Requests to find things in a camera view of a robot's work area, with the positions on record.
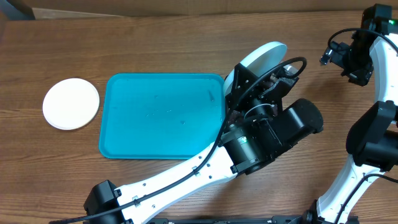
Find light blue plate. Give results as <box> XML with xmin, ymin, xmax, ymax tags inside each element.
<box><xmin>240</xmin><ymin>41</ymin><xmax>287</xmax><ymax>79</ymax></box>

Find pink plate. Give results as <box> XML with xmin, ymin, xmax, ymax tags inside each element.
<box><xmin>42</xmin><ymin>78</ymin><xmax>100</xmax><ymax>131</ymax></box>

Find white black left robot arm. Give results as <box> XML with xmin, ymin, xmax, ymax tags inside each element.
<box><xmin>81</xmin><ymin>60</ymin><xmax>323</xmax><ymax>223</ymax></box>

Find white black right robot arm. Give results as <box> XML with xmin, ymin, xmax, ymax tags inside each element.
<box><xmin>300</xmin><ymin>16</ymin><xmax>397</xmax><ymax>223</ymax></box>

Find black water tray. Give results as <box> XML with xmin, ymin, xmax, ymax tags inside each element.
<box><xmin>227</xmin><ymin>103</ymin><xmax>277</xmax><ymax>125</ymax></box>

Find teal plastic tray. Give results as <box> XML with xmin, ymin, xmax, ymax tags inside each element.
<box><xmin>98</xmin><ymin>73</ymin><xmax>225</xmax><ymax>159</ymax></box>

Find cardboard backboard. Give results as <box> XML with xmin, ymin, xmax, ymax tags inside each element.
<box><xmin>23</xmin><ymin>0</ymin><xmax>397</xmax><ymax>16</ymax></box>

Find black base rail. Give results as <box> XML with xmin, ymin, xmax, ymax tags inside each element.
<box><xmin>133</xmin><ymin>215</ymin><xmax>360</xmax><ymax>224</ymax></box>

